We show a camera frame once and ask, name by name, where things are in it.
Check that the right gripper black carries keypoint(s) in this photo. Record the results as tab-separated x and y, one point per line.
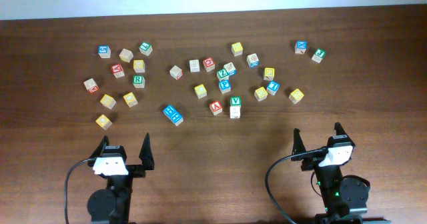
298	146

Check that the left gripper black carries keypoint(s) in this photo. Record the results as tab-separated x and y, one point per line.
137	170

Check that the yellow S letter block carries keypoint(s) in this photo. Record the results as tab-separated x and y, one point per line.
108	101

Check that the green R letter block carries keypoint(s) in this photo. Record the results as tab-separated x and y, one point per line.
138	81

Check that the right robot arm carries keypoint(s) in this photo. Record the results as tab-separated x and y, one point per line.
344	197

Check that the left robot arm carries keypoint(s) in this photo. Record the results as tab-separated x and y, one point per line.
112	204

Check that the yellow O block lower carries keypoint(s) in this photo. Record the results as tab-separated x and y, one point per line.
104	122

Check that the yellow o block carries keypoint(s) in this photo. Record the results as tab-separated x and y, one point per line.
104	122
130	99

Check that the yellow S block right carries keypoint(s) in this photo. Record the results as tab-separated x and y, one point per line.
296	96

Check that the yellow O block upper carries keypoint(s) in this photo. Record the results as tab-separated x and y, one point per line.
130	99

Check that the blue double block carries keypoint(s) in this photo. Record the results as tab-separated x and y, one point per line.
173	115

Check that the blue I letter block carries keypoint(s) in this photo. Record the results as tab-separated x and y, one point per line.
272	87

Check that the yellow E letter block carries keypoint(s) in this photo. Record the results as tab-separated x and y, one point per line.
260	94

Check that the tan block red side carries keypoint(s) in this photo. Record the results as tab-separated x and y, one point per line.
91	85

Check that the yellow block right centre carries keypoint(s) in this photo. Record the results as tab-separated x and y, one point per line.
269	74

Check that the green J letter block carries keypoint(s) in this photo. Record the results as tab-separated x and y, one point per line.
318	55

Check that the red letter block far left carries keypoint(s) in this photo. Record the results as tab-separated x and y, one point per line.
117	70

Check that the plain white wooden block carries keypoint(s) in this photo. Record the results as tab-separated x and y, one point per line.
235	112

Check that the yellow G letter block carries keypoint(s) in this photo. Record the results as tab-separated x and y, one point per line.
139	66

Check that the green V letter block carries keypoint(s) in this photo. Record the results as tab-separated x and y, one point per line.
236	101

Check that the blue X letter block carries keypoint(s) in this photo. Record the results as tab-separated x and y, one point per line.
300	47

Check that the tan block red edge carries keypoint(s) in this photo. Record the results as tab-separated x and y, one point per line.
176	72

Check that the plain tan wooden block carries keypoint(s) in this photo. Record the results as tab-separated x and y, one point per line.
126	55

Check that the yellow C letter block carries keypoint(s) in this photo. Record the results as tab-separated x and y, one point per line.
200	91

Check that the tan block blue D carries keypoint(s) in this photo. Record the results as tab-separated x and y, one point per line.
253	60

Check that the blue S letter block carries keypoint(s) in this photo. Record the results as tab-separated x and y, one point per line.
104	51

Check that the red A letter block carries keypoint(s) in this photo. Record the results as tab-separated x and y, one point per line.
215	107

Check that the blue P letter block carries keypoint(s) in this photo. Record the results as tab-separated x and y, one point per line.
224	86

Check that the green L letter block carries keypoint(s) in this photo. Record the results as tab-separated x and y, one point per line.
146	48

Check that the tan feather blue L block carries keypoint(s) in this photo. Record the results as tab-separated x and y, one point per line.
230	68

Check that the tan I side block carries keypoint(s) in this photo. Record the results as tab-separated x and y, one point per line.
194	65

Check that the green Z letter block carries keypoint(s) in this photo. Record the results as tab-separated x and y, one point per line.
222	75

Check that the yellow block top centre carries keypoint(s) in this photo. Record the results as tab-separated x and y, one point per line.
237	49

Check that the red O letter block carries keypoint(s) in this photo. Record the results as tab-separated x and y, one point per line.
209	64

